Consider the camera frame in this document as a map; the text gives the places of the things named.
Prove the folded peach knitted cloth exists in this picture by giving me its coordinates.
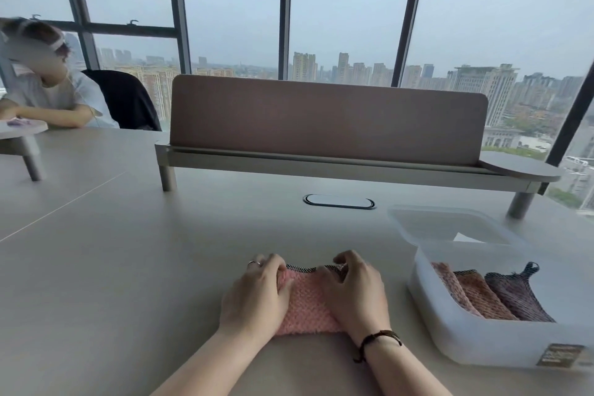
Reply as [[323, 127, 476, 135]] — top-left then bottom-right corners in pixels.
[[454, 269, 519, 321]]

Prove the folded dark purple knitted cloth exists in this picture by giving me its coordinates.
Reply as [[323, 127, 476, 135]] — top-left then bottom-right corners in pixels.
[[485, 262, 557, 323]]

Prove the oval desk cable grommet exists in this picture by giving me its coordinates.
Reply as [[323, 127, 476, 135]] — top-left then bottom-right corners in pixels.
[[303, 194, 377, 210]]

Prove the translucent plastic storage box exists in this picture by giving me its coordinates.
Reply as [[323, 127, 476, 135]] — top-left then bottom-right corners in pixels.
[[407, 243, 594, 369]]

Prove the small grey desk shelf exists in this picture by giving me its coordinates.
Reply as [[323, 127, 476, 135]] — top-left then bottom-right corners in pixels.
[[0, 118, 50, 182]]

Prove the person's left hand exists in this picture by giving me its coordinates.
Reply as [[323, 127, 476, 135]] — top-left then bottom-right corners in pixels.
[[217, 253, 296, 346]]

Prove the person's left forearm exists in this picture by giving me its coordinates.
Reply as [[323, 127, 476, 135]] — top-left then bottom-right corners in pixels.
[[149, 321, 275, 396]]

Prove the black office chair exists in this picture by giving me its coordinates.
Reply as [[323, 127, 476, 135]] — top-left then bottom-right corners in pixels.
[[83, 69, 163, 132]]

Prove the person's right forearm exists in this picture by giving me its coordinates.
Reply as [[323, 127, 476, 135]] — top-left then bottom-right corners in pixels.
[[349, 331, 454, 396]]

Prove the grey desk shelf riser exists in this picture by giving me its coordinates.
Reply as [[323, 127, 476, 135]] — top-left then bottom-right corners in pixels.
[[154, 140, 563, 220]]

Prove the brown desk divider panel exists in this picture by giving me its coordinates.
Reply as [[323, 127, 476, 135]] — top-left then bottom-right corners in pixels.
[[169, 75, 489, 167]]

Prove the pink knitted dishcloth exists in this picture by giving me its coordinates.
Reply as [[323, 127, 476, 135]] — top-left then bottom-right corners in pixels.
[[274, 263, 349, 337]]

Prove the black cord bracelet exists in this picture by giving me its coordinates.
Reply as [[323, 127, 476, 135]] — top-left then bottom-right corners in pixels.
[[353, 330, 403, 364]]

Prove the dark window frame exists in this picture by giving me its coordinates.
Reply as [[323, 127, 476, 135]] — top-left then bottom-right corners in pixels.
[[0, 0, 594, 169]]

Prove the translucent plastic box lid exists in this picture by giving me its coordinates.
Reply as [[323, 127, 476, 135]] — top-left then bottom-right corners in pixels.
[[387, 204, 528, 253]]

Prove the person's right hand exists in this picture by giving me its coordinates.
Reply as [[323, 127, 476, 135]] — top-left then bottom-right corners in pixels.
[[316, 249, 393, 344]]

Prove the folded pink knitted cloth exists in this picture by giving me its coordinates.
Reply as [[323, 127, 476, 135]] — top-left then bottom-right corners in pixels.
[[431, 262, 484, 318]]

